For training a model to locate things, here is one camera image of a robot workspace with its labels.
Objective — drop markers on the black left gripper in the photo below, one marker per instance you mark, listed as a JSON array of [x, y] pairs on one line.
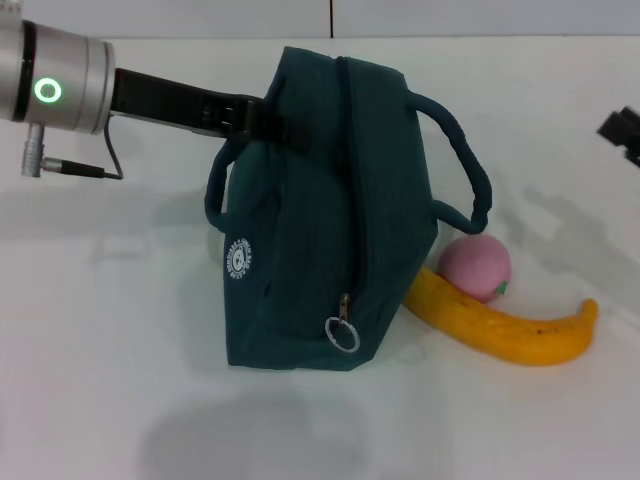
[[170, 105]]

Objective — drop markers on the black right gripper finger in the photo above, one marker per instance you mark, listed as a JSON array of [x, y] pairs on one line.
[[622, 130]]

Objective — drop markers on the dark teal lunch bag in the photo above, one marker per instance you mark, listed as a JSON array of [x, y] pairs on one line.
[[310, 225]]

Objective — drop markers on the yellow banana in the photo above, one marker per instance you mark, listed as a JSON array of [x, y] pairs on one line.
[[500, 332]]

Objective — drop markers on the pink toy peach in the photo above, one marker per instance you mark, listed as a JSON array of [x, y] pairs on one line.
[[472, 267]]

